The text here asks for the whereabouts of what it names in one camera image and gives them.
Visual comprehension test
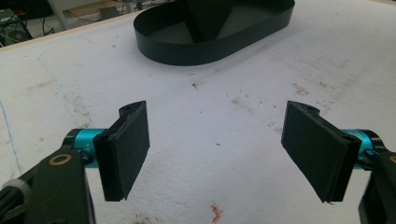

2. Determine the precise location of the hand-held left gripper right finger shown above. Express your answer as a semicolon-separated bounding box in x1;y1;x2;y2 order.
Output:
280;100;375;204

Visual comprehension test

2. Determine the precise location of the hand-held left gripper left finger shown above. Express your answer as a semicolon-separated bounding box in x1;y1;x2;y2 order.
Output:
73;100;151;203

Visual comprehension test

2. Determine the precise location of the black oval tray with hanger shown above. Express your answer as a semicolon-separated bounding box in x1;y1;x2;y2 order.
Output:
133;0;296;67

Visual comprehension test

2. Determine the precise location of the white metal stand leg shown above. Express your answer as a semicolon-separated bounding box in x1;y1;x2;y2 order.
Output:
46;0;71;32

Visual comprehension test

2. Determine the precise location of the black computer tower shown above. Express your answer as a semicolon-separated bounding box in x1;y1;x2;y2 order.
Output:
0;8;34;49

